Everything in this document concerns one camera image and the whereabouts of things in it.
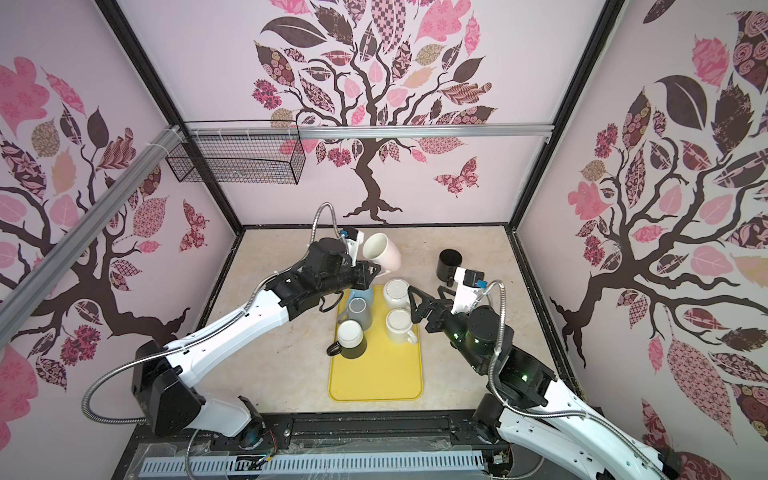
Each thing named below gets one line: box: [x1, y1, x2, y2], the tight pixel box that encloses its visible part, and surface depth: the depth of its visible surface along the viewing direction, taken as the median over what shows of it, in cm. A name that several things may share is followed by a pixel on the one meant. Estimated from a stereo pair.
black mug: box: [436, 248, 463, 287], surface depth 101 cm
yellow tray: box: [329, 286, 423, 401], surface depth 85 cm
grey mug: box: [347, 297, 373, 331], surface depth 87 cm
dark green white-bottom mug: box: [326, 319, 367, 359], surface depth 83 cm
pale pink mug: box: [363, 232, 401, 277], surface depth 77 cm
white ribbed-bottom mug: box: [383, 278, 411, 310], surface depth 92 cm
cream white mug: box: [386, 308, 418, 345], surface depth 87 cm
